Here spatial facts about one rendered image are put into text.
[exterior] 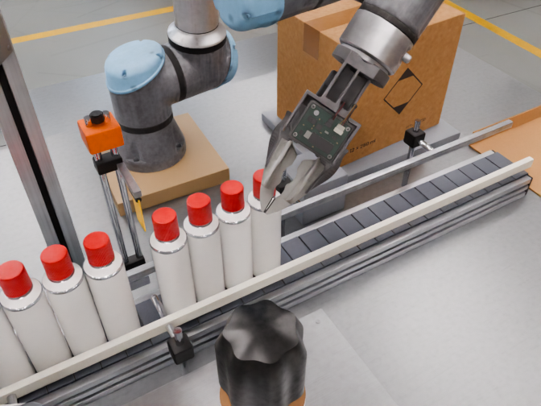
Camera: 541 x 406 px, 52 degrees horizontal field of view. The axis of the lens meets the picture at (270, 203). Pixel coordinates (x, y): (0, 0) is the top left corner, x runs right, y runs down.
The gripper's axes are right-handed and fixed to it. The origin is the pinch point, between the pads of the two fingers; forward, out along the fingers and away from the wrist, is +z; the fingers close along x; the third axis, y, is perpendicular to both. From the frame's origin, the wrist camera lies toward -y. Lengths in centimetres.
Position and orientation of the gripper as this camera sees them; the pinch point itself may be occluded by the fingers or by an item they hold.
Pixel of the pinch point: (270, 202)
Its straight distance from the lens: 68.7
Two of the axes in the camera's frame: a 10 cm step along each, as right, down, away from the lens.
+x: 8.4, 5.5, 0.1
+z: -5.4, 8.2, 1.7
